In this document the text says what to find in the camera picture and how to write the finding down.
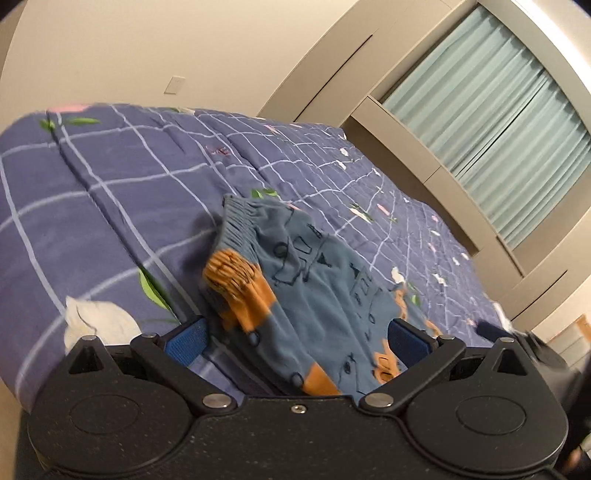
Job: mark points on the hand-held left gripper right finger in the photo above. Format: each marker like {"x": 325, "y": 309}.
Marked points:
{"x": 408, "y": 342}

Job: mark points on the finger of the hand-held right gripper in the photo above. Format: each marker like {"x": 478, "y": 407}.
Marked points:
{"x": 490, "y": 330}

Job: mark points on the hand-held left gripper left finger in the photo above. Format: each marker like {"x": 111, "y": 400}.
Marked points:
{"x": 187, "y": 344}

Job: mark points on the blue pants with orange print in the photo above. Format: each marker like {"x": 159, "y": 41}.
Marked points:
{"x": 318, "y": 295}

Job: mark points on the wooden padded headboard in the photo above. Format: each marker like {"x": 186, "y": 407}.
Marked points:
{"x": 577, "y": 333}

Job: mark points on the beige window drawer unit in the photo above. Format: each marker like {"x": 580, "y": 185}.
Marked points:
{"x": 438, "y": 184}

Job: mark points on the purple checked quilt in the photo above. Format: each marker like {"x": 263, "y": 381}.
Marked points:
{"x": 138, "y": 184}

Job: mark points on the white wall socket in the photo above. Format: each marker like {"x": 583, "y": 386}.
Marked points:
{"x": 175, "y": 85}

